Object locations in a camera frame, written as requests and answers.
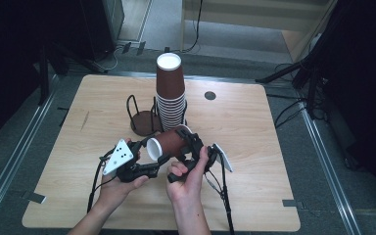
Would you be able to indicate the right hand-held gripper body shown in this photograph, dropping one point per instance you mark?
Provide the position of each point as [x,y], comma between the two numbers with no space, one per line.
[223,156]

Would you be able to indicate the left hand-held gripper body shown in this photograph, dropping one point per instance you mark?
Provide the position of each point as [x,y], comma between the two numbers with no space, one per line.
[120,158]

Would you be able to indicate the brown paper cup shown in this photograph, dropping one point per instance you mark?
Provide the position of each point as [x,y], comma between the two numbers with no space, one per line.
[169,143]

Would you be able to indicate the stack of brown cups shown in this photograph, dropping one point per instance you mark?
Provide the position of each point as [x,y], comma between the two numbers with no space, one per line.
[170,81]

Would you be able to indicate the person's right hand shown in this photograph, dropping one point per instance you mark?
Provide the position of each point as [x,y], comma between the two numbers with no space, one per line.
[186,184]

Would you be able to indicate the person's left hand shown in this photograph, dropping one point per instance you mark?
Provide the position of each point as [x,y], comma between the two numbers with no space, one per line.
[117,191]

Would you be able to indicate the black round table grommet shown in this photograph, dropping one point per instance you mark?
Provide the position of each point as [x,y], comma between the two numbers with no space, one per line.
[210,95]

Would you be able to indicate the grey tape strip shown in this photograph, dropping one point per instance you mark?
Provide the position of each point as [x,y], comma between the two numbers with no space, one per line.
[292,203]
[33,197]

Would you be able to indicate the black metal stand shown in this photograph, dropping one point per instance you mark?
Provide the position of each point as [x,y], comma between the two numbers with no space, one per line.
[44,71]

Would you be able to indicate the black tripod stand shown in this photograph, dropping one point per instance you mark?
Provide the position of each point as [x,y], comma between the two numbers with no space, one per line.
[306,65]

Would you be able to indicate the dark cabinet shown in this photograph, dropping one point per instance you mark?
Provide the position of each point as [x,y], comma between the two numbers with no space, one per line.
[101,26]

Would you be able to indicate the light wooden furniture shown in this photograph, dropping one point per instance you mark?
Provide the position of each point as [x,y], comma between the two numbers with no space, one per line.
[251,16]

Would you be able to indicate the metal floor rail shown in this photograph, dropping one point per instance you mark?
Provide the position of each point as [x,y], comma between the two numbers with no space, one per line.
[16,147]
[326,163]

